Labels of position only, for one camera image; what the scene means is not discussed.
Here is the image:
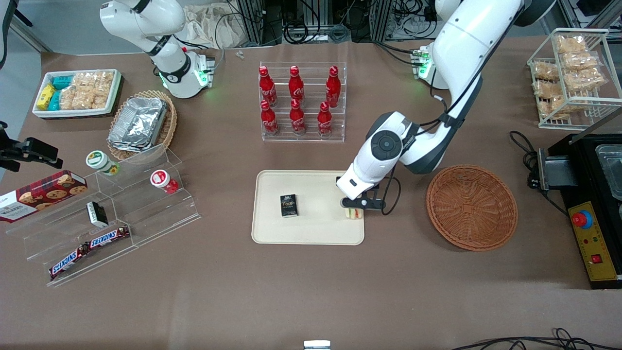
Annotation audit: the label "black curved cable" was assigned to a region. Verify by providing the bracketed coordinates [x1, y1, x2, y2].
[0, 0, 34, 70]

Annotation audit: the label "black floor cables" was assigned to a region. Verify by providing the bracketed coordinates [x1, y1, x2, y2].
[449, 328, 622, 350]

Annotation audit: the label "beige crumpled cloth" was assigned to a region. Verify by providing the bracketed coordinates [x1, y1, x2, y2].
[181, 4, 254, 50]

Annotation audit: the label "white rectangular plastic bin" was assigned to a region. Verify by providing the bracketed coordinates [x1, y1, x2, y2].
[32, 69, 122, 119]

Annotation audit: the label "oval light wicker basket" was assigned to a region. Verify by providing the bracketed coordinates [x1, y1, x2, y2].
[107, 90, 178, 161]

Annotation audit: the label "red lid white cup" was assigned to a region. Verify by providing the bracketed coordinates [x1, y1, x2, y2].
[150, 170, 180, 195]

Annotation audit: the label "green lid white cup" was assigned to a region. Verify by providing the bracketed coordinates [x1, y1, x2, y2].
[86, 151, 121, 176]

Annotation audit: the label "snickers chocolate bar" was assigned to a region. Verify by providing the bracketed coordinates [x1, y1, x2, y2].
[85, 226, 131, 250]
[49, 243, 91, 280]

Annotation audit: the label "black power cable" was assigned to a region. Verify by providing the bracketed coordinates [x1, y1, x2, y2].
[509, 130, 570, 217]

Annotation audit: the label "round brown wicker basket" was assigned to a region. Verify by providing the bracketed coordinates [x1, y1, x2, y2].
[426, 165, 518, 252]

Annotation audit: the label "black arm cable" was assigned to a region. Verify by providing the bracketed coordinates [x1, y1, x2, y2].
[378, 70, 484, 216]

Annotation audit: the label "red tartan cookie box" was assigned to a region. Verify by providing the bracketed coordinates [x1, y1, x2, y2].
[0, 170, 89, 223]

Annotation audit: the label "red cola bottle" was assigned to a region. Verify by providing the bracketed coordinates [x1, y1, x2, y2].
[317, 101, 334, 138]
[259, 66, 278, 108]
[326, 66, 342, 109]
[289, 99, 307, 136]
[260, 100, 279, 136]
[289, 66, 305, 103]

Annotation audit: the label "black machine with yellow panel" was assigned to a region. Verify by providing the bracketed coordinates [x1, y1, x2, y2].
[548, 132, 622, 290]

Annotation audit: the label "aluminium frame post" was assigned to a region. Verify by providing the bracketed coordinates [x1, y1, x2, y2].
[371, 0, 395, 42]
[237, 0, 266, 45]

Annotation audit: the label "stacked aluminium foil trays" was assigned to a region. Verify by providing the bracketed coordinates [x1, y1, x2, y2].
[108, 97, 169, 153]

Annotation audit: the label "clear acrylic bottle rack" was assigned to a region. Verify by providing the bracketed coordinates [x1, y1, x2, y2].
[259, 61, 347, 143]

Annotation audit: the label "clear rice cracker bag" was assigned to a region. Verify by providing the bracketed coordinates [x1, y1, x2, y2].
[564, 68, 607, 93]
[73, 71, 115, 91]
[92, 84, 114, 109]
[556, 35, 587, 54]
[533, 62, 561, 82]
[533, 79, 565, 100]
[561, 51, 599, 71]
[59, 87, 95, 110]
[548, 95, 591, 120]

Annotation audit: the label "beige plastic serving tray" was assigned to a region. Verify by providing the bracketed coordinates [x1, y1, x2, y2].
[251, 170, 365, 245]

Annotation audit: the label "yellow snack packet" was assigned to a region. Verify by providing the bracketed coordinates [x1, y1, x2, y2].
[36, 84, 57, 110]

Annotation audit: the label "small black white box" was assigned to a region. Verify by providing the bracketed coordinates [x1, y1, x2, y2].
[86, 201, 109, 228]

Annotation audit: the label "coiled black cable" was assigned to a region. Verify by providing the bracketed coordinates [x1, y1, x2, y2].
[283, 20, 351, 45]

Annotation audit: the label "white wire basket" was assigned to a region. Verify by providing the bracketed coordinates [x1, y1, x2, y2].
[528, 28, 622, 131]

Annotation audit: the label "clear plastic container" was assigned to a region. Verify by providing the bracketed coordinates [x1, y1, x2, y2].
[595, 144, 622, 200]

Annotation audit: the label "clear acrylic stepped shelf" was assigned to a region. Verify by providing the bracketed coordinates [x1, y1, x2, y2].
[5, 143, 202, 287]

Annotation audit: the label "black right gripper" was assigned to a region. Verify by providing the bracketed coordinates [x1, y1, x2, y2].
[0, 138, 64, 172]

